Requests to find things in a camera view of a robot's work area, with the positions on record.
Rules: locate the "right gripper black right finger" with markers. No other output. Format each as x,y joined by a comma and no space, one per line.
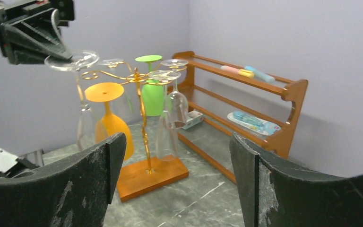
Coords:
275,192

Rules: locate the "clear wine glass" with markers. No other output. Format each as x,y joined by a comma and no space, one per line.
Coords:
121,106
178,104
166,135

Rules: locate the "blue toothbrush package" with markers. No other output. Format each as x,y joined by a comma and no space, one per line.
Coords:
253,123

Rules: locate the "orange plastic wine glass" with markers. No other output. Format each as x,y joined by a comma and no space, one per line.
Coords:
109,124

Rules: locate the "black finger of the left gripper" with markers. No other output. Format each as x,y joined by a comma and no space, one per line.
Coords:
31,39

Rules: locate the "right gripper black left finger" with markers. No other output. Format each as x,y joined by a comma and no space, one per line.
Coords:
74,191

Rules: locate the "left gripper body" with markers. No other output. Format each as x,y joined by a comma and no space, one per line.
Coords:
21,8

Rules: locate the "small box on shelf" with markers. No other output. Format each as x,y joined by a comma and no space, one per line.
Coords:
194,117

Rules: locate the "wooden shelf rack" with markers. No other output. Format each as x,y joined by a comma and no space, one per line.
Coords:
294,91

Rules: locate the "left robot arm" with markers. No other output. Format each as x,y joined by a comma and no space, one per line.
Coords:
10,164

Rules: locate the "gold wire wine glass rack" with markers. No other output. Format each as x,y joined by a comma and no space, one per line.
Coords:
151,173

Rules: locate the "green plastic wine glass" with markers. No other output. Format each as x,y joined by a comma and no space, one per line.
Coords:
152,95

